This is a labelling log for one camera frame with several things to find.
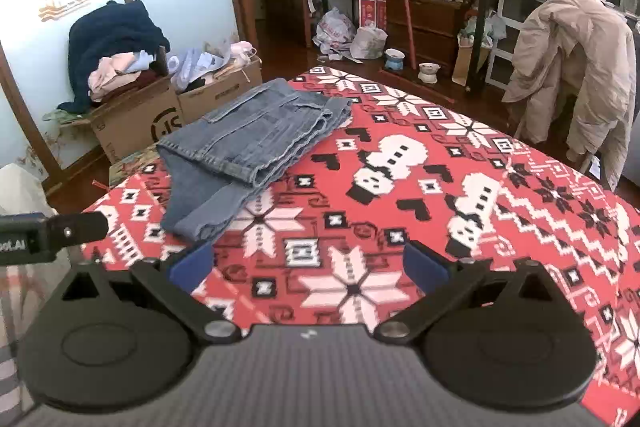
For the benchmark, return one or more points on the dark wooden drawer cabinet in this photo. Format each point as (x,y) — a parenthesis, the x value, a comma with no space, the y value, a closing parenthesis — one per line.
(435,25)

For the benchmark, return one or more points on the cardboard box with items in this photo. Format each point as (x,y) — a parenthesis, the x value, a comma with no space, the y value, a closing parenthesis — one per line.
(205,80)

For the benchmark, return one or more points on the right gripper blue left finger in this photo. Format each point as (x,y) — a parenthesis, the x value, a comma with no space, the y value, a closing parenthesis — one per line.
(188,268)

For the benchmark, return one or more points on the blue denim shorts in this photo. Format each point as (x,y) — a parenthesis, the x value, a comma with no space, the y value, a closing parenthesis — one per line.
(230,155)

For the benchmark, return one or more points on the pink folded clothes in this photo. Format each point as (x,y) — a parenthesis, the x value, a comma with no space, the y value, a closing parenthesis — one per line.
(117,71)

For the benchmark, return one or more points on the large cardboard box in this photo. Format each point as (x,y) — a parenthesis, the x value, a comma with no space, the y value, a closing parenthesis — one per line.
(134,120)

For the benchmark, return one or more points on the red snowman patterned tablecloth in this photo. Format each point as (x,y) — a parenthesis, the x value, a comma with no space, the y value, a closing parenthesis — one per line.
(319,254)

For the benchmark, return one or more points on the dark navy garment pile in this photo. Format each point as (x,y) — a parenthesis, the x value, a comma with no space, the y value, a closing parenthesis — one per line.
(112,29)

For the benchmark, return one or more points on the beige puffer jacket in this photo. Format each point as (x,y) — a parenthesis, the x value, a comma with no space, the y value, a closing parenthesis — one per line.
(583,49)

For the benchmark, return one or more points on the red printed plastic bag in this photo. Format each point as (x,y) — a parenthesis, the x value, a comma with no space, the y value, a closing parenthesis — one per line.
(334,32)

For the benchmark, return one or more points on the blue white ceramic pot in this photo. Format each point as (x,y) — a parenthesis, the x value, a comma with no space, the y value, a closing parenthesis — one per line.
(394,60)

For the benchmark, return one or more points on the white plastic bag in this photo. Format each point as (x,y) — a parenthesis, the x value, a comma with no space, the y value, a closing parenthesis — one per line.
(368,44)

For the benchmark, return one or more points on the red broom handle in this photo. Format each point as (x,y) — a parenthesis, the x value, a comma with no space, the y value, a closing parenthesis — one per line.
(412,46)

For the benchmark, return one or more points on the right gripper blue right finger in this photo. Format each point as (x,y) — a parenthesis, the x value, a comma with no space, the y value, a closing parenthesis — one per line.
(427,269)

